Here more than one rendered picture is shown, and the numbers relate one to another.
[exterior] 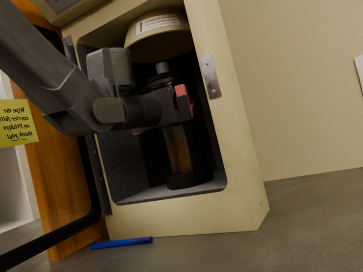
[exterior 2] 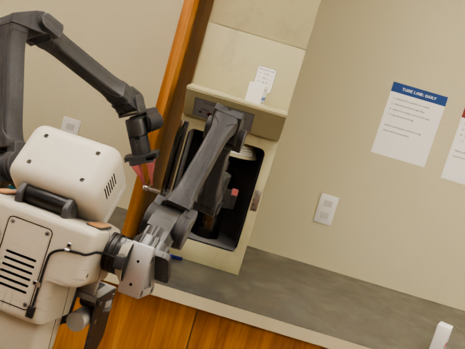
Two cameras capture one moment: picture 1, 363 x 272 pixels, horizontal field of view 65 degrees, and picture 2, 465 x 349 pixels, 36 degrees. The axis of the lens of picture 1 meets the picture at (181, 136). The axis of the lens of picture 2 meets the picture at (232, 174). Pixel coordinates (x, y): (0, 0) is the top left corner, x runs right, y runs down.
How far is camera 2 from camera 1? 1.97 m
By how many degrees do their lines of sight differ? 28
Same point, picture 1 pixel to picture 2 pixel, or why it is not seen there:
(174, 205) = (201, 247)
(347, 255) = (272, 295)
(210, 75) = (256, 200)
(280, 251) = (250, 287)
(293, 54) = (292, 168)
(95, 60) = not seen: hidden behind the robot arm
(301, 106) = (277, 203)
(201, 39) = (261, 181)
